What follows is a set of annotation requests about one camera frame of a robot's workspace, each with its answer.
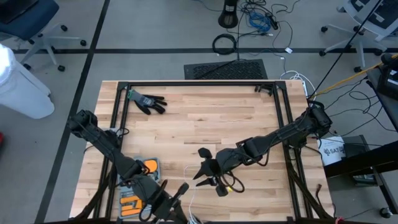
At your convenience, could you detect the orange tape measure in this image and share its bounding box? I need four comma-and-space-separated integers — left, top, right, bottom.
144, 158, 159, 174

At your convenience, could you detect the black stand base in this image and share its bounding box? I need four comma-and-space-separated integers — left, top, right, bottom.
217, 0, 240, 29

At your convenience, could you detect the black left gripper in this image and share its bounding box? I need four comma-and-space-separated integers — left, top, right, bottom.
150, 182, 190, 224

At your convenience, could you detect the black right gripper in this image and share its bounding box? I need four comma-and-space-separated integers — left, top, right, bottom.
192, 147, 243, 197

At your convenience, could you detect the black side table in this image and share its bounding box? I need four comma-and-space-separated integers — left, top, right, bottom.
323, 133, 398, 215

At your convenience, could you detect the black clamp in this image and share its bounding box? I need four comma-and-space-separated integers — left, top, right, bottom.
254, 83, 275, 96

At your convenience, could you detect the black floor mat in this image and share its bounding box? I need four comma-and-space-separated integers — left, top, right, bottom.
183, 58, 269, 81

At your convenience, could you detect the black grey work glove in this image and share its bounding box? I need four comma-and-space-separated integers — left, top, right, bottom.
127, 89, 169, 116

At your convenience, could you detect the white grey office chair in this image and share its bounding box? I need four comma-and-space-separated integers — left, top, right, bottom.
319, 0, 398, 73

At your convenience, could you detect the blue coiled cable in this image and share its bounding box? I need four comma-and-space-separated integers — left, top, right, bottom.
246, 11, 272, 33

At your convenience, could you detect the white cord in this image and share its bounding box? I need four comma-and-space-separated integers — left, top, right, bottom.
182, 164, 205, 224

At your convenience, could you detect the black power strip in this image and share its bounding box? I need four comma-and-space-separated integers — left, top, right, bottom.
266, 12, 280, 31

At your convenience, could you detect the grey tool case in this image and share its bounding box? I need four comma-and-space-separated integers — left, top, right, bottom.
116, 155, 165, 220

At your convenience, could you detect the black desk equipment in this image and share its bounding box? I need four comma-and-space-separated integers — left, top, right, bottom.
377, 52, 398, 101

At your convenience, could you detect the white cylindrical bin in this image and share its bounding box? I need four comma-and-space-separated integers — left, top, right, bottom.
0, 43, 55, 120

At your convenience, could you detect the yellow cable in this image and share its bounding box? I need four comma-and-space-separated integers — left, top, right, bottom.
314, 53, 398, 96

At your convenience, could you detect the black coiled cable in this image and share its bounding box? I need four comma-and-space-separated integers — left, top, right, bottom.
211, 33, 239, 57

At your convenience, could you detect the white cable bundle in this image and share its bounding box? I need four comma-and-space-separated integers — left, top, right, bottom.
279, 70, 317, 100

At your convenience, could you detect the thin black slanted pole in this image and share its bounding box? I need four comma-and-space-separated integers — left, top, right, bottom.
308, 0, 383, 100

